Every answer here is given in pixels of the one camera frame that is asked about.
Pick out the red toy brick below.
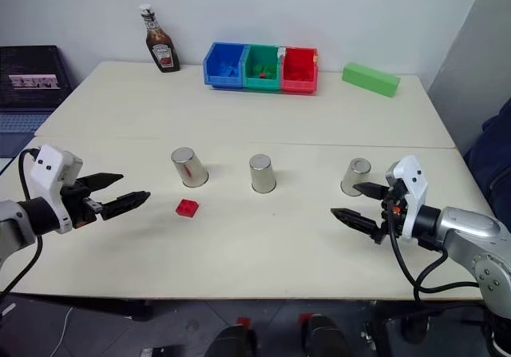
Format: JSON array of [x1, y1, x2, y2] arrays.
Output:
[[175, 198, 202, 219]]

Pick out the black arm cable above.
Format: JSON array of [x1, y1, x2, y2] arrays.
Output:
[[0, 148, 44, 296], [387, 212, 487, 295]]

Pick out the steel cup with red reflection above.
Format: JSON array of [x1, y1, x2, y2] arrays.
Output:
[[170, 146, 211, 188]]

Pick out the red storage bin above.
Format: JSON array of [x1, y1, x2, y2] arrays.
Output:
[[279, 46, 319, 96]]

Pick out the red toy bricks pile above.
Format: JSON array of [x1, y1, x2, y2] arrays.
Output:
[[286, 58, 313, 81]]

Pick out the dark rounded shape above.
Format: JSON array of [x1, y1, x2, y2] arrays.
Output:
[[306, 313, 353, 357], [204, 323, 259, 357]]

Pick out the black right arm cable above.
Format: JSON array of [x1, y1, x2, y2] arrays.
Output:
[[387, 212, 487, 295]]

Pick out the white floor cable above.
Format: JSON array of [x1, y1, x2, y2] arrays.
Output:
[[50, 303, 76, 353]]

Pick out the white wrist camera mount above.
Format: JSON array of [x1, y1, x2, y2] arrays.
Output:
[[30, 145, 85, 235], [384, 155, 430, 242]]

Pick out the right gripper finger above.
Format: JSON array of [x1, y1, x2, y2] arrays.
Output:
[[352, 181, 389, 200], [330, 207, 383, 246]]

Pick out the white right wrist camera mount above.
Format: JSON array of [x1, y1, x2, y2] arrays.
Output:
[[384, 155, 430, 242]]

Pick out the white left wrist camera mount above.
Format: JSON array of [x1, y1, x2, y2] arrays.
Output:
[[30, 145, 85, 235]]

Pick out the green storage bin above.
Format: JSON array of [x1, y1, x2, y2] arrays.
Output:
[[242, 44, 286, 94]]

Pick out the ketchup bottle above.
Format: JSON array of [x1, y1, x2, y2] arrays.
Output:
[[139, 3, 181, 73]]

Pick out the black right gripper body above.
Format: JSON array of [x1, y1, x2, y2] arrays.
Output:
[[374, 181, 409, 246]]

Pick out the person in dark blue clothes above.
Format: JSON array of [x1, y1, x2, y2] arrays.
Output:
[[461, 96, 511, 219]]

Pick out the dark laptop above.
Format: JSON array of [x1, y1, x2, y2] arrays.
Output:
[[0, 45, 73, 159]]

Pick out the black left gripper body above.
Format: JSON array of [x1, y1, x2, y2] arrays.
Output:
[[59, 184, 105, 230]]

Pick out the green toy bricks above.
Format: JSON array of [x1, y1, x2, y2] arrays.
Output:
[[250, 62, 277, 80]]

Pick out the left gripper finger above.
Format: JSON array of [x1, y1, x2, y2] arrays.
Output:
[[101, 191, 152, 220], [81, 171, 125, 194]]

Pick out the green rectangular block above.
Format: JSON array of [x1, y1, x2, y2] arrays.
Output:
[[341, 61, 402, 98]]

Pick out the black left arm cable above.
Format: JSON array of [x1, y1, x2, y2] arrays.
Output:
[[0, 148, 44, 296]]

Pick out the blue storage bin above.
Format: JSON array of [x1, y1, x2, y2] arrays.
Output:
[[203, 42, 248, 92]]

